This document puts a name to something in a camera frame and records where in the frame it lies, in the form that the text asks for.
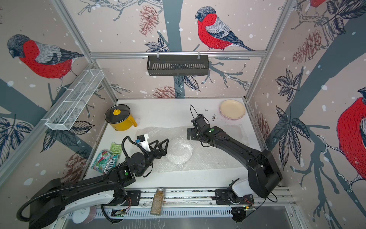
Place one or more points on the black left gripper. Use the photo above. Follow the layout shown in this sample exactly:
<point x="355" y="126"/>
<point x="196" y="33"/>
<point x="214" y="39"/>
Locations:
<point x="161" y="152"/>

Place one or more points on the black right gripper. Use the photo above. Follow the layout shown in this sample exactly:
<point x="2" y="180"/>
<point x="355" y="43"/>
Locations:
<point x="193" y="133"/>

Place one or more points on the patterned plate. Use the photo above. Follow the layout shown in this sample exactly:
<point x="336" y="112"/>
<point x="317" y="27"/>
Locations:
<point x="179" y="152"/>

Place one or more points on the cream plate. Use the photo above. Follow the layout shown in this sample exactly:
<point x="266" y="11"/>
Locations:
<point x="232" y="108"/>

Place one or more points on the pink dinner plate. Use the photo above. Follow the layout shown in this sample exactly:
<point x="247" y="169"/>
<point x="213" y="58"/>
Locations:
<point x="231" y="118"/>

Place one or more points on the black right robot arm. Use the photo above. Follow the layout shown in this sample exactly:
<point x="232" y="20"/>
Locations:
<point x="263" y="172"/>

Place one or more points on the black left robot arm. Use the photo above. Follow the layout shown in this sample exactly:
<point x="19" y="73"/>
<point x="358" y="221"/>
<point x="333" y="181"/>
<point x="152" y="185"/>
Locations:
<point x="56" y="198"/>

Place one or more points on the small green sachet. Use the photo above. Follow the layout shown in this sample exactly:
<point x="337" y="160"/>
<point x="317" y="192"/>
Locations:
<point x="115" y="149"/>

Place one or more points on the yellow pot with black lid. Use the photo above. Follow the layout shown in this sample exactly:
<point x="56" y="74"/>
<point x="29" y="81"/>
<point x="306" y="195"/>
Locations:
<point x="120" y="117"/>

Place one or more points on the green snack packet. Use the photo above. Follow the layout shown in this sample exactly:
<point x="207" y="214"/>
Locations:
<point x="104" y="162"/>

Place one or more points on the spice jar with granules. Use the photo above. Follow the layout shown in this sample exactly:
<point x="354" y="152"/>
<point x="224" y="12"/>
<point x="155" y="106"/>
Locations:
<point x="158" y="201"/>

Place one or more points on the white tape roll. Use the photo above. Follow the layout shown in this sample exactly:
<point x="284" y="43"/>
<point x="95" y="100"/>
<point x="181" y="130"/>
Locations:
<point x="84" y="216"/>

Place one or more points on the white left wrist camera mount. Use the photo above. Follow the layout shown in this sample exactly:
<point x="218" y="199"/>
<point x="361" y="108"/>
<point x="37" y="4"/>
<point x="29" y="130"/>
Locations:
<point x="142" y="140"/>

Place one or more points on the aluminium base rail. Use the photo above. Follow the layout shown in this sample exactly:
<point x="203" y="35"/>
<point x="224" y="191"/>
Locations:
<point x="210" y="202"/>

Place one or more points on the black hanging wire basket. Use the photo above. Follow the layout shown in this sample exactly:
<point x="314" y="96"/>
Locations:
<point x="178" y="65"/>

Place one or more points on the white wire mesh shelf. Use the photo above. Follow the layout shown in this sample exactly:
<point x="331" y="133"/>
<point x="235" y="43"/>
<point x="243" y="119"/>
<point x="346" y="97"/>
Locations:
<point x="76" y="99"/>

